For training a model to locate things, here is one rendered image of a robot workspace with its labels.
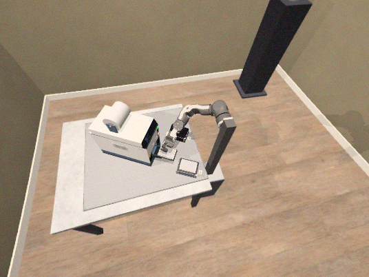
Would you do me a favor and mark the white foil roll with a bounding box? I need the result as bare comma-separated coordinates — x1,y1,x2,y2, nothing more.
103,101,131,131

